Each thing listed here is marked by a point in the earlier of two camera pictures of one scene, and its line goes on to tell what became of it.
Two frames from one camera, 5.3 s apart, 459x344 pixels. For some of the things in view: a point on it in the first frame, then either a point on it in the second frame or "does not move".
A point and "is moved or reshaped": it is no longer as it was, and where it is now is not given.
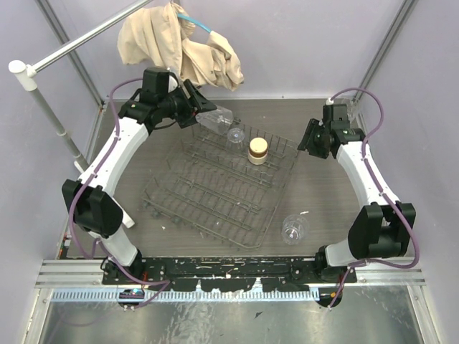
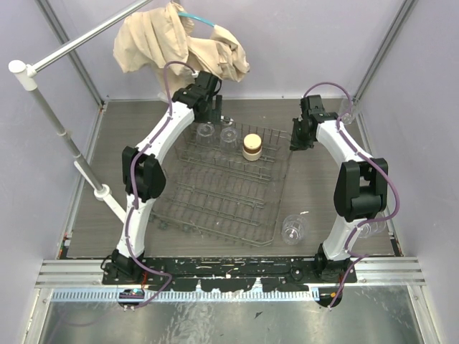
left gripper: [188, 108] → [217, 108]
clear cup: [218, 121] → [205, 132]
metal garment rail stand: [27, 74] does not move
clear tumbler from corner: [235, 139] is moved or reshaped
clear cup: [295, 228] does not move
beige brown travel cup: [258, 151] is moved or reshaped
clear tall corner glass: [353, 110] does not move
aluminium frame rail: [88, 274] does not move
